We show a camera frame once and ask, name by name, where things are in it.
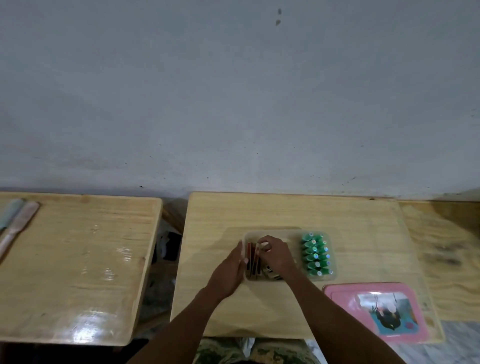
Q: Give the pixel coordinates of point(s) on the person's right hand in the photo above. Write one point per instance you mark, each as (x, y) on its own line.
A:
(279, 257)

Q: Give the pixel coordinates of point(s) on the person's left hand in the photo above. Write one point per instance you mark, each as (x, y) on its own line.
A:
(227, 275)

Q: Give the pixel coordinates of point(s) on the black and white small box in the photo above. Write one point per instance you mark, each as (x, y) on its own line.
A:
(273, 274)

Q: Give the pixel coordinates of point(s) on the person's right forearm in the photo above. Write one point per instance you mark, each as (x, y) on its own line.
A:
(337, 318)

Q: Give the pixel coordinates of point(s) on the wooden table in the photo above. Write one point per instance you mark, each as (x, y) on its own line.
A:
(75, 262)
(442, 262)
(367, 243)

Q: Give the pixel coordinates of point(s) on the camouflage trousers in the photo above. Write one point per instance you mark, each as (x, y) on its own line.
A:
(277, 352)

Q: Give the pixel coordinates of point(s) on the pale green knife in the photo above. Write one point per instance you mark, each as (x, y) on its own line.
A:
(9, 213)

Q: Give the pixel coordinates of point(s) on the pink knife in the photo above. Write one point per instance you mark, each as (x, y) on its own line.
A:
(20, 221)

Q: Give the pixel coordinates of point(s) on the person's right fingers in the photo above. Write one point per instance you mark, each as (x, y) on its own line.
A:
(264, 243)

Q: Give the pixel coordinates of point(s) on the clear plastic container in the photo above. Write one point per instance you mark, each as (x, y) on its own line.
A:
(296, 277)

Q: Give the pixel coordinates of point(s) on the pink lid with picture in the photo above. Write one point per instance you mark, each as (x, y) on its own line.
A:
(375, 330)

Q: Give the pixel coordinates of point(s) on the black object under table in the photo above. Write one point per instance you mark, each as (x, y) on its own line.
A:
(172, 245)

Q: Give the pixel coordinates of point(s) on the group of green bottles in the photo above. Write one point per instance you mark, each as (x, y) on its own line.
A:
(317, 255)

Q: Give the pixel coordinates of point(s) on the person's left forearm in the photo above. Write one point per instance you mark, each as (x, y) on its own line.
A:
(180, 326)

